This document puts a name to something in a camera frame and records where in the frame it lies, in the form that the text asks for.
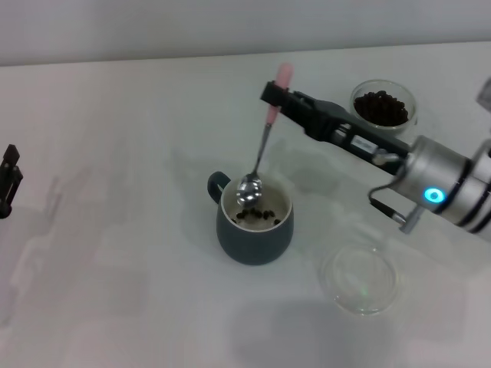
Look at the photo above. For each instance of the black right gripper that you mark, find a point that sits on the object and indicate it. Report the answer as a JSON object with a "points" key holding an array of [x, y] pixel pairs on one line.
{"points": [[360, 140]]}

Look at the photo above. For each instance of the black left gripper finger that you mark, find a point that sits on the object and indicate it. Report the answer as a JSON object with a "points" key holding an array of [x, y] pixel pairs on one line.
{"points": [[9, 184]]}

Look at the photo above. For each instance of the coffee beans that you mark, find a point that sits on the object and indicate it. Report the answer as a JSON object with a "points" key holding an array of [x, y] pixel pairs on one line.
{"points": [[255, 214]]}

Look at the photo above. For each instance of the dark teal ceramic mug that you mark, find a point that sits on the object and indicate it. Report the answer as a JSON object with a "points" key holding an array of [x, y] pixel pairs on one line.
{"points": [[253, 245]]}

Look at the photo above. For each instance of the clear glass saucer dish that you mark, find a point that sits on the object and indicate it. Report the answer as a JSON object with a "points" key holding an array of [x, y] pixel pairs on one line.
{"points": [[358, 280]]}

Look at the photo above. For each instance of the coffee bean pile in glass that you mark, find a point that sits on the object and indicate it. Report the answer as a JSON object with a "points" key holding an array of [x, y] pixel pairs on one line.
{"points": [[380, 109]]}

